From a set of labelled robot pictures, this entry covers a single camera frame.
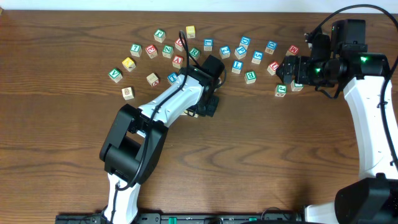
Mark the green 4 block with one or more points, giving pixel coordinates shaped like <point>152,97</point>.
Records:
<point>296,86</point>

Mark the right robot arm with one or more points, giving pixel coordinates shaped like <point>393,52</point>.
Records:
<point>341,60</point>

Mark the blue d block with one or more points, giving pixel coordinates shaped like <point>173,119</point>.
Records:
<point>244,42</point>
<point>270,48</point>

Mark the blue L block lower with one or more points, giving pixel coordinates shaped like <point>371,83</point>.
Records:
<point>237,67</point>

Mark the blue P block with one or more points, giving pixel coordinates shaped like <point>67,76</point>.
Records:
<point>240,52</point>

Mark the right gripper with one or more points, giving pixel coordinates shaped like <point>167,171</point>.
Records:
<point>288,70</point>

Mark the red M block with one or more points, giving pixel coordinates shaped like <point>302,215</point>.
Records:
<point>292,50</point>

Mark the red U block right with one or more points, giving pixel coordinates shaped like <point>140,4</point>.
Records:
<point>272,68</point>

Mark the green J block top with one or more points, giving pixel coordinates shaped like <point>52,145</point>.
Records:
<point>159,35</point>

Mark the blue 5 block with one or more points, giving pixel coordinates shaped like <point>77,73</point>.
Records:
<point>257,57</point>

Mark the red A block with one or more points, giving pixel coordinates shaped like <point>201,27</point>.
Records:
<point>177,61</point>

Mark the red U block left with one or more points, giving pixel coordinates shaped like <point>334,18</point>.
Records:
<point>180,44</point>

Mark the yellow block left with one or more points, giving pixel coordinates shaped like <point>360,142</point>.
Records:
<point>129,64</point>

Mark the green R block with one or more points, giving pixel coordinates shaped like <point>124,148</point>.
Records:
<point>194,53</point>

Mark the green Z block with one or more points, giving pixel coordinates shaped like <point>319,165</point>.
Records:
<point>167,51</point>

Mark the blue l block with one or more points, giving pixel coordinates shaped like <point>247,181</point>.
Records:
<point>208,45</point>
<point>237,67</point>

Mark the green J block lower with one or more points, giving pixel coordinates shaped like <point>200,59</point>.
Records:
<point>280,90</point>

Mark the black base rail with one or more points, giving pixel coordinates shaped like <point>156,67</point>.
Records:
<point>156,218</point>

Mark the blue 2 block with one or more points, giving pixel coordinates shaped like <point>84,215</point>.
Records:
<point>225,52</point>

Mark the green V block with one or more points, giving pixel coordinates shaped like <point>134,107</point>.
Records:
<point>116,75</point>

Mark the blue T block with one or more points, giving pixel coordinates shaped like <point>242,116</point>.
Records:
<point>172,78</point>

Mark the plain yellow block top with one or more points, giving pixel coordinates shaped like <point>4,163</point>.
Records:
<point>190,32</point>

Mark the green j block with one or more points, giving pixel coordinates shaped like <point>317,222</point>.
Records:
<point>159,35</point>
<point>280,90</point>

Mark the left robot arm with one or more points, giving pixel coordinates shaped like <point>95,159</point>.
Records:
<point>136,138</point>

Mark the blue D block upper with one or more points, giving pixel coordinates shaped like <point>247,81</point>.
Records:
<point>244,42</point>

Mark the red u block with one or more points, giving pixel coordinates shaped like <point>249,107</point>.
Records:
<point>272,68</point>
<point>180,44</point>

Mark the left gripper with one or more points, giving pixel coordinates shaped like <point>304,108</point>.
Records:
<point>210,106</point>

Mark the blue L block top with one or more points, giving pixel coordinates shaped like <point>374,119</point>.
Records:
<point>208,45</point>

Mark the plain wooden picture block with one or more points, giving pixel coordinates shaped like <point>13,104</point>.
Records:
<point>128,93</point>

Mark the red-sided wooden block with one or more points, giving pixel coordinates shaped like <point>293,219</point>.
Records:
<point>153,79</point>

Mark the yellow O block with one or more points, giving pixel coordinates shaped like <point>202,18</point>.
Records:
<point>190,113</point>

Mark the green 7 block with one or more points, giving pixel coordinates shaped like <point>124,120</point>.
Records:
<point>136,50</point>

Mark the green B block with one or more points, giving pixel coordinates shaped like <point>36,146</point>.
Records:
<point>250,77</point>

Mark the blue D block right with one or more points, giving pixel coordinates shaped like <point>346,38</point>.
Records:
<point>270,48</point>

